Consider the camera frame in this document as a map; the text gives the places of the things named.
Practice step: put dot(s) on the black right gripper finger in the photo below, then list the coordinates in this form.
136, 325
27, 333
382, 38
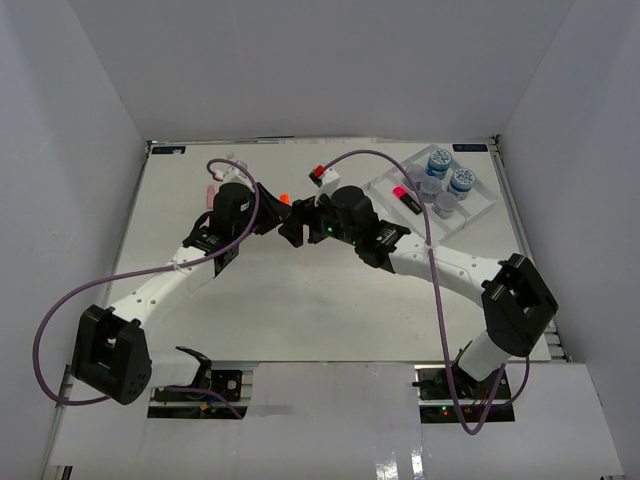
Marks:
315, 225
292, 227

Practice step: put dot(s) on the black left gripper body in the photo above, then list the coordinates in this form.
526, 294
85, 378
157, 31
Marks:
242, 227

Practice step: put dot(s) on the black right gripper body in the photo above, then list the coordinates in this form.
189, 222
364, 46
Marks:
332, 229

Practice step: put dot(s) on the pink cap black highlighter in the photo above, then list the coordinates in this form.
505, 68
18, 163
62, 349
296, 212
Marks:
406, 199

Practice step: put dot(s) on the clear jar of clips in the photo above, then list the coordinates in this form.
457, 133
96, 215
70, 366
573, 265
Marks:
415, 174

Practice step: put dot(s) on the clear jar dark clips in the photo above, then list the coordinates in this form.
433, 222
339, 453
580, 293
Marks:
429, 189

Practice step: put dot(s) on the clear jar blue clips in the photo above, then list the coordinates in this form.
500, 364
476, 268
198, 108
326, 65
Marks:
445, 205

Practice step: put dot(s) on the blue-white labelled slime jar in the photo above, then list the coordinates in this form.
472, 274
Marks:
438, 163

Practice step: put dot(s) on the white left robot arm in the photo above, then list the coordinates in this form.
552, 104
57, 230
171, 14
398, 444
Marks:
114, 351

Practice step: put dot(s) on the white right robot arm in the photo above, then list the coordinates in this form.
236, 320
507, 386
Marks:
517, 303

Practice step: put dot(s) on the blue label sticker left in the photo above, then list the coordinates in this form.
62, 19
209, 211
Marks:
168, 150

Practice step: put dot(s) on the blue label sticker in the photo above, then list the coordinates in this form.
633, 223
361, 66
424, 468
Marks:
168, 150
469, 147

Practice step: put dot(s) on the white compartment tray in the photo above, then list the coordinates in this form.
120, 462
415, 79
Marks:
380, 190

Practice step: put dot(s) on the blue label sticker right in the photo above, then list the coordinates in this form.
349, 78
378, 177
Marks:
469, 147

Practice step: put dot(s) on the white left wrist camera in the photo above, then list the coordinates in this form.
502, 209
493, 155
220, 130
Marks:
225, 171

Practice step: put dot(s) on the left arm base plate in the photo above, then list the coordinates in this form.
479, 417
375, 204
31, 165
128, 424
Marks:
226, 383

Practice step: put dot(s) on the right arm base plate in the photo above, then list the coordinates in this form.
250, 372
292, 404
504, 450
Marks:
432, 385

